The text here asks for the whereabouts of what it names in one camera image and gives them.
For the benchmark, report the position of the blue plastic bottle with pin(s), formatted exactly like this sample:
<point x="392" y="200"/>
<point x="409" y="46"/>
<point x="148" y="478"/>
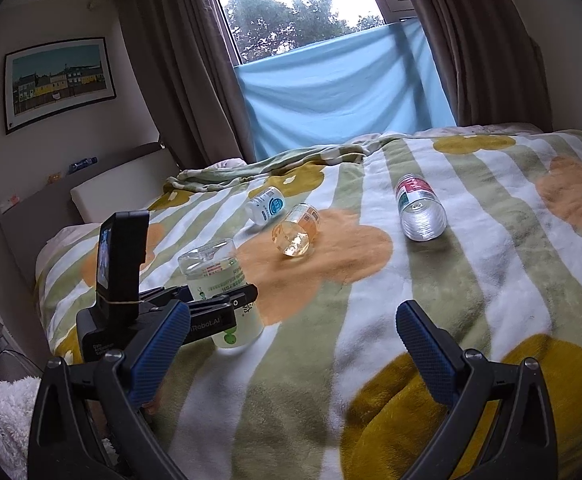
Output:
<point x="83" y="164"/>

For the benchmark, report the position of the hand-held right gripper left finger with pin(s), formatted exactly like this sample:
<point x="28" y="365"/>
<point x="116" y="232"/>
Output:
<point x="157" y="355"/>

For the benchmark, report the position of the small white blue-label bottle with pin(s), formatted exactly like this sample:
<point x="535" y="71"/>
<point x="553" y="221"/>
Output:
<point x="266" y="206"/>

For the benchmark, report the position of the clear orange-tinted cup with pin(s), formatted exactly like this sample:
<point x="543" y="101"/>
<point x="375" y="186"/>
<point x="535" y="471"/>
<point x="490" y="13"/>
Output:
<point x="295" y="236"/>

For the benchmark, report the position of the light blue cloth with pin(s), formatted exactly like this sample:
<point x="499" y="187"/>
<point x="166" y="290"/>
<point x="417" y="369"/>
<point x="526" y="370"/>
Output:
<point x="341" y="85"/>

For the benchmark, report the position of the brown curtain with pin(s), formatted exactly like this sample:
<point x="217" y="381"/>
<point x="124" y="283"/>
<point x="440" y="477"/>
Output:
<point x="191" y="60"/>
<point x="476" y="35"/>

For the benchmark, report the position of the small white red packet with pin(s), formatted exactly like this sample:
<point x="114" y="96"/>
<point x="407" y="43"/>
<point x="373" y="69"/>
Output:
<point x="10" y="203"/>

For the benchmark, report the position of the floral striped blanket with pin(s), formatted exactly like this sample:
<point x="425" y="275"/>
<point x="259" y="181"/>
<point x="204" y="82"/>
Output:
<point x="331" y="365"/>

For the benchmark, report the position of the clear cup with green label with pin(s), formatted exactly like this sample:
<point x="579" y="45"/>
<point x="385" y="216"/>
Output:
<point x="221" y="270"/>

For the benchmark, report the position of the small orange item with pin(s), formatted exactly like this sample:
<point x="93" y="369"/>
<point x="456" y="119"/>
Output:
<point x="55" y="178"/>

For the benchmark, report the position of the framed picture of houses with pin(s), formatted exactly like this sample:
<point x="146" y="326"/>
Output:
<point x="58" y="82"/>

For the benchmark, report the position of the clear cup with red label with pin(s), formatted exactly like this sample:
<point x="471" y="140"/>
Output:
<point x="419" y="207"/>

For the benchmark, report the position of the grey headboard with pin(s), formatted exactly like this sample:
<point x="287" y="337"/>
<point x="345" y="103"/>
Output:
<point x="26" y="230"/>

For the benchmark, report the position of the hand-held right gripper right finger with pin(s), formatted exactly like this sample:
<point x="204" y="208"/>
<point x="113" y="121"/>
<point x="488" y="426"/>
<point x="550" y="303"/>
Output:
<point x="427" y="355"/>

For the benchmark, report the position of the white pillow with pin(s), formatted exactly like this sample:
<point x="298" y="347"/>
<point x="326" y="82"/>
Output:
<point x="116" y="185"/>

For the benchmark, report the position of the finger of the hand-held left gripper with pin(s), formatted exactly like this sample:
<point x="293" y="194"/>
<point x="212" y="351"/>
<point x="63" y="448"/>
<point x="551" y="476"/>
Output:
<point x="216" y="294"/>
<point x="213" y="324"/>

